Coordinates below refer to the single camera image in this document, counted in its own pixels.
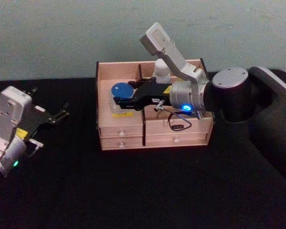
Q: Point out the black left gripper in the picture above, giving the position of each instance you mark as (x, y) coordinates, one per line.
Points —
(35, 121)

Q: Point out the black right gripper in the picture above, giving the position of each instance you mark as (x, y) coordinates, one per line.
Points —
(152, 94)

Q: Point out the clear plastic case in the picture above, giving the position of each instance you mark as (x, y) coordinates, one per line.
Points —
(114, 107)

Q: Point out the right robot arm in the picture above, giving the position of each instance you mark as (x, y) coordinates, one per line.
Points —
(233, 95)

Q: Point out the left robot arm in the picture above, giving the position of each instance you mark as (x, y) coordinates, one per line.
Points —
(10, 124)

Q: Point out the blue round disc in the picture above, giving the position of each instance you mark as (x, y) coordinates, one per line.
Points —
(121, 90)

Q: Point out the white cylindrical object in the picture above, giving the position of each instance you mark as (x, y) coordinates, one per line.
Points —
(160, 71)

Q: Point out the pale wooden organizer box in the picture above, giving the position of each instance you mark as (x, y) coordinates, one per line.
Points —
(155, 122)

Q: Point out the wide wooden drawer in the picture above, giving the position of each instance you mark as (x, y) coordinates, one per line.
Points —
(157, 126)
(162, 141)

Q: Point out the narrow wooden drawer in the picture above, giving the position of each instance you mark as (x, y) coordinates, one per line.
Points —
(112, 131)
(109, 143)

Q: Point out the black table cloth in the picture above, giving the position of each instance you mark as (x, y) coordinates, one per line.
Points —
(124, 186)

